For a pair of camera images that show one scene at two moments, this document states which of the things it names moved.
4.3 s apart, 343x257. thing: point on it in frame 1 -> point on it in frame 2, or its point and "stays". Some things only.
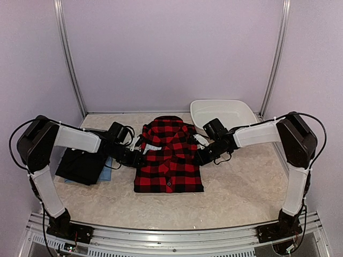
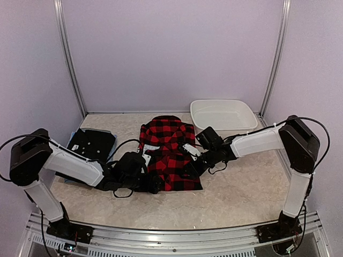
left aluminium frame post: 58,8 stays
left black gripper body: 126,159 -> 146,186
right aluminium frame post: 284,30 stays
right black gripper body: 208,157 -> 192,167
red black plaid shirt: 175,168 stays
